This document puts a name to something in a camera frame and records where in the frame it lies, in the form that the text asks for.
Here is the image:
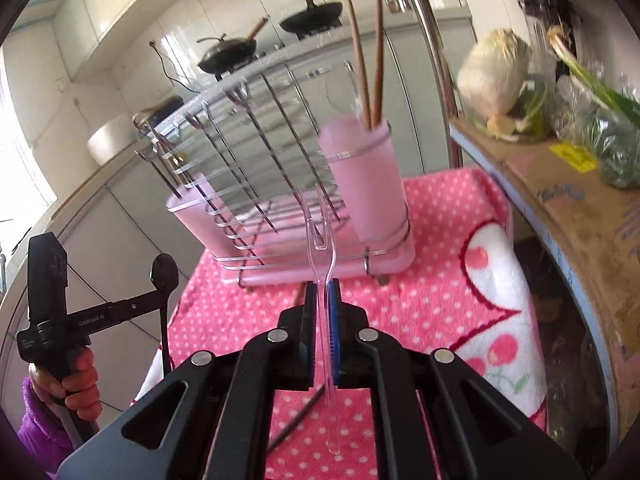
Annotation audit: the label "window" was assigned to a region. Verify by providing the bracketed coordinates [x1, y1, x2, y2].
[0, 45, 56, 226]

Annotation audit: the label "pink drip tray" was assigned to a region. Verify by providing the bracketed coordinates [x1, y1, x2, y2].
[167, 240, 416, 287]

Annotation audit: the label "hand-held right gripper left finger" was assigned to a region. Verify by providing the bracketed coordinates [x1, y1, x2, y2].
[55, 280, 321, 480]

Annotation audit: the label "black wok with lid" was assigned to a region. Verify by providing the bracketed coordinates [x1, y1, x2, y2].
[196, 16, 269, 73]

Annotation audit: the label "white rice cooker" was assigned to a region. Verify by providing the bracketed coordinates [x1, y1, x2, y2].
[87, 112, 146, 166]

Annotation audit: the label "dark countertop cooker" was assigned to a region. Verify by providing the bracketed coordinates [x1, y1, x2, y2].
[132, 96, 185, 126]

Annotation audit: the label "plastic bag of greens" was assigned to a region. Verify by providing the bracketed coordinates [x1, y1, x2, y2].
[555, 60, 640, 188]

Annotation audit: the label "black power cable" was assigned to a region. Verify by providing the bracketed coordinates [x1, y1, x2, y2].
[150, 40, 193, 96]

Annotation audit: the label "person's left forearm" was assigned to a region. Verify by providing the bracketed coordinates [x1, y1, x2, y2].
[17, 377, 76, 473]

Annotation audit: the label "pink dotted blanket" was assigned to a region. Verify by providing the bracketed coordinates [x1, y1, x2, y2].
[130, 167, 548, 480]

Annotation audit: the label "cardboard box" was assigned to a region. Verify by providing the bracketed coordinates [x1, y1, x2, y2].
[465, 125, 640, 436]

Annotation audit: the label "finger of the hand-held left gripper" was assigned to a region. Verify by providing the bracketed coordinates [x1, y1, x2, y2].
[70, 291, 168, 332]

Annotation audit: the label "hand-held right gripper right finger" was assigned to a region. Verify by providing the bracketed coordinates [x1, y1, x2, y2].
[327, 279, 586, 480]

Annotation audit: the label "dark chopstick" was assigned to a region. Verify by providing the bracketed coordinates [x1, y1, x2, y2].
[266, 385, 326, 455]

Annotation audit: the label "black frying pan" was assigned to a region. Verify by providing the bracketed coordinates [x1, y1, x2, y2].
[279, 0, 344, 36]

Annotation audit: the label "black spoon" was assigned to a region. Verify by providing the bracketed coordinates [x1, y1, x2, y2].
[150, 253, 180, 378]

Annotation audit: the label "brown wooden chopstick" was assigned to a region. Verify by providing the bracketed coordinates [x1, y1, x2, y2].
[371, 0, 385, 128]
[346, 0, 372, 131]

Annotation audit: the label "black blender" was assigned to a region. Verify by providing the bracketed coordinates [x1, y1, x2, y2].
[517, 0, 583, 76]

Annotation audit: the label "clear plastic fork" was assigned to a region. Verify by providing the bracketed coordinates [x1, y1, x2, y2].
[304, 187, 346, 456]

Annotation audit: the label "metal wire utensil rack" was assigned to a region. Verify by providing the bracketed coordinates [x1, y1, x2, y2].
[132, 57, 413, 291]

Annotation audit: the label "person's left hand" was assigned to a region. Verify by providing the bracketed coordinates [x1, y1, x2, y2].
[29, 347, 98, 424]

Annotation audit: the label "green onions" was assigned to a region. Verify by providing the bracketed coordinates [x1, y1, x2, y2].
[547, 27, 640, 126]

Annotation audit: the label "metal shelf rack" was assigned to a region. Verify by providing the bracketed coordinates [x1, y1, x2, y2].
[395, 0, 623, 446]

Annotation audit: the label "upper kitchen cabinets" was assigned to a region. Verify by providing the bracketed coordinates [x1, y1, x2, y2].
[50, 0, 166, 81]

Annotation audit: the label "pink plastic utensil cup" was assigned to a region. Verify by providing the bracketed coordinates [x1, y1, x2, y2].
[319, 115, 410, 241]
[166, 172, 241, 246]

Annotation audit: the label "napa cabbage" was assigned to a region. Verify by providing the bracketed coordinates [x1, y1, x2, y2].
[457, 29, 531, 116]

